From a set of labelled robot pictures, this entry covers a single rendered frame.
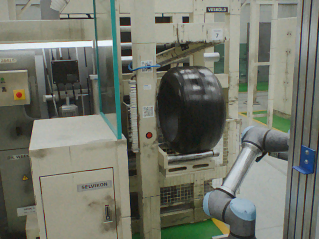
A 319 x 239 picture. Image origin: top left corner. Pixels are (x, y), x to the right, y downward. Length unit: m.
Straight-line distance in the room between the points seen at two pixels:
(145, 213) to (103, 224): 0.90
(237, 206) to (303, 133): 0.46
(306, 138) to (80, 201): 0.95
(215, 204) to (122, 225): 0.44
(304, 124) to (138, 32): 1.20
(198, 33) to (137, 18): 0.58
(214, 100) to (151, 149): 0.53
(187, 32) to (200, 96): 0.60
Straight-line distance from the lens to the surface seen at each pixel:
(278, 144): 1.80
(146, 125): 2.27
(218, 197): 1.71
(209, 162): 2.40
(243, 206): 1.64
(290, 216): 1.58
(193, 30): 2.59
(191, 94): 2.14
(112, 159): 1.52
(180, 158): 2.32
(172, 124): 2.67
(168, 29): 2.52
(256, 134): 1.84
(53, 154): 1.48
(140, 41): 2.19
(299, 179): 1.48
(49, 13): 2.41
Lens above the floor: 1.69
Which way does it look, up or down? 14 degrees down
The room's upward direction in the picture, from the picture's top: 2 degrees counter-clockwise
